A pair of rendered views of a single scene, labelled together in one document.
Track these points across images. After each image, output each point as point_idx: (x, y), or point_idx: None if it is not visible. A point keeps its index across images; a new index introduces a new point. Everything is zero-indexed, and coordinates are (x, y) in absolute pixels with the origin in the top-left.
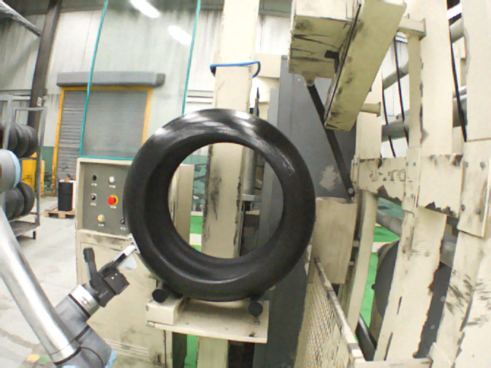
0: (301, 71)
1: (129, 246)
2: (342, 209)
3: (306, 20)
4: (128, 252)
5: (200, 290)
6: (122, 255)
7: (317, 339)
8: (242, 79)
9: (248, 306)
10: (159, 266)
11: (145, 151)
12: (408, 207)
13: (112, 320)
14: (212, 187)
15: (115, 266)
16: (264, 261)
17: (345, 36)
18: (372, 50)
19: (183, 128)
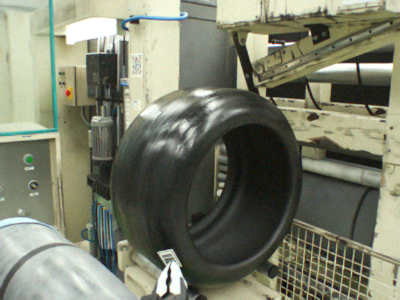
0: (234, 29)
1: (172, 264)
2: None
3: (379, 12)
4: (180, 272)
5: (237, 276)
6: (182, 280)
7: (317, 279)
8: (174, 37)
9: (269, 272)
10: (204, 270)
11: (182, 150)
12: (397, 162)
13: None
14: None
15: (187, 299)
16: (280, 225)
17: (374, 20)
18: (397, 37)
19: (221, 118)
